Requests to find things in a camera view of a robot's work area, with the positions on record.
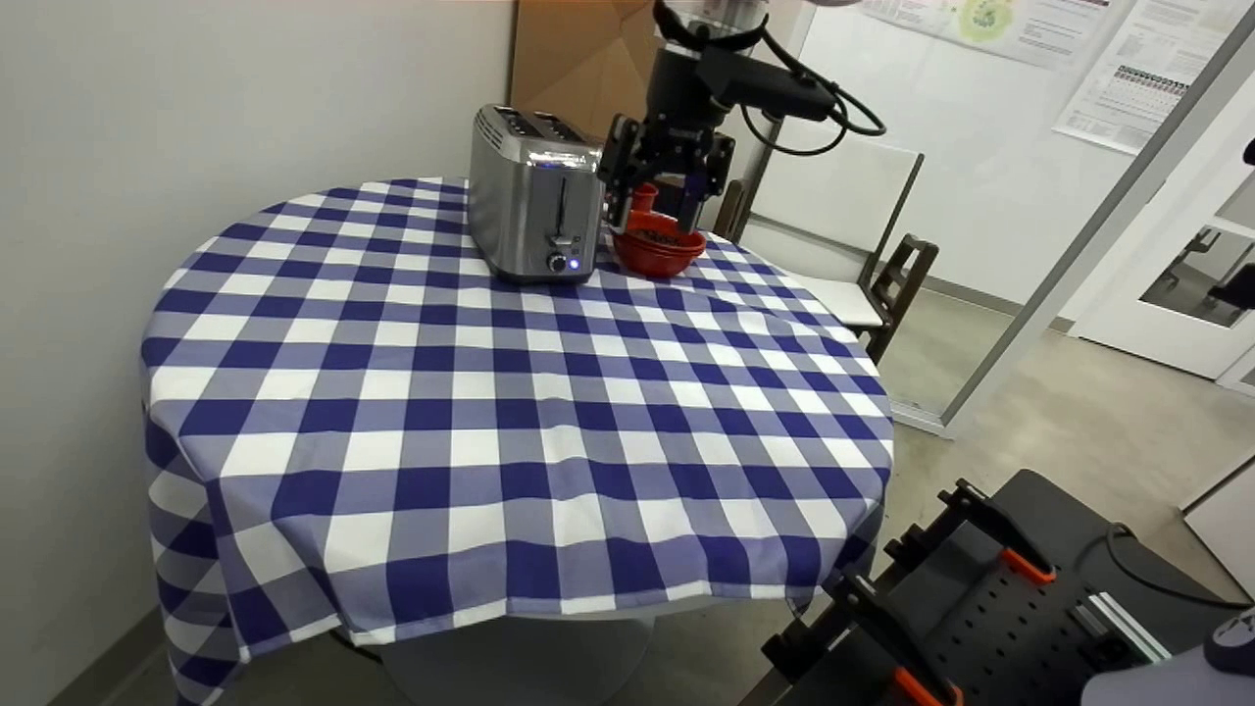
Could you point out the black wrist camera block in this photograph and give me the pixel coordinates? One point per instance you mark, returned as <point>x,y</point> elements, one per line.
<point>731,82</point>

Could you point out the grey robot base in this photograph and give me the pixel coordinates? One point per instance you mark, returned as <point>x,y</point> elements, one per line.
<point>1179,671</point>

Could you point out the aluminium frame post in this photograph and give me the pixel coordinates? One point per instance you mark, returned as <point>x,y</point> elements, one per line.
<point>1085,248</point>

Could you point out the black orange equipment base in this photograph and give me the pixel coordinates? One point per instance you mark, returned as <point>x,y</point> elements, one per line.
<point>1034,613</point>

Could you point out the orange black clamp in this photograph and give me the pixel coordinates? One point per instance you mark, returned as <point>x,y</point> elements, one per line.
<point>1005,544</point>
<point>903,647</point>

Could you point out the white folding chair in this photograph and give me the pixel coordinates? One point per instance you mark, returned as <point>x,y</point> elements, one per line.
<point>835,208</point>

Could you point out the wall poster with green circle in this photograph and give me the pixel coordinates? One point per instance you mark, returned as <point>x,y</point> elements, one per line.
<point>983,25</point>

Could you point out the toaster lever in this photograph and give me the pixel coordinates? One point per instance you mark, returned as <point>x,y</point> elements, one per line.
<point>569,216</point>

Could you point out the brown cardboard box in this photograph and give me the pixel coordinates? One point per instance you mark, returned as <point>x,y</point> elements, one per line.
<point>575,61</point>

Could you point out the blue white checkered tablecloth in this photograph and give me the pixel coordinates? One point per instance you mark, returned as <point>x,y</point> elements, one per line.
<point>431,433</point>

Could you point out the silver metal rail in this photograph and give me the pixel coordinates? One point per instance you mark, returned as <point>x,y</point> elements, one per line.
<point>1123,624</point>

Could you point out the white panel board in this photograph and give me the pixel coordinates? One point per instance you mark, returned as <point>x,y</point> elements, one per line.
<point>1230,522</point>

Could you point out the white door with window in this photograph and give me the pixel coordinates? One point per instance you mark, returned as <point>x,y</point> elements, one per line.
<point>1179,279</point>

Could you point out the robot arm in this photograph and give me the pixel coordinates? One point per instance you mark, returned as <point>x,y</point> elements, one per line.
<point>710,17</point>

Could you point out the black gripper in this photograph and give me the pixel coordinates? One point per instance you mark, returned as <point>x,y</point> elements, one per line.
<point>673,145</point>

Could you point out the large red bowl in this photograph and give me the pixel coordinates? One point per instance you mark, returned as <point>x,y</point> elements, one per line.
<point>654,248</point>

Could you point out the silver two-slot toaster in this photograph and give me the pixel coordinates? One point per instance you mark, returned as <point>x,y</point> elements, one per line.
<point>530,197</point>

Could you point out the small red cup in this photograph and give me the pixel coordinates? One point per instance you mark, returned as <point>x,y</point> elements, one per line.
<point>646,197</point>

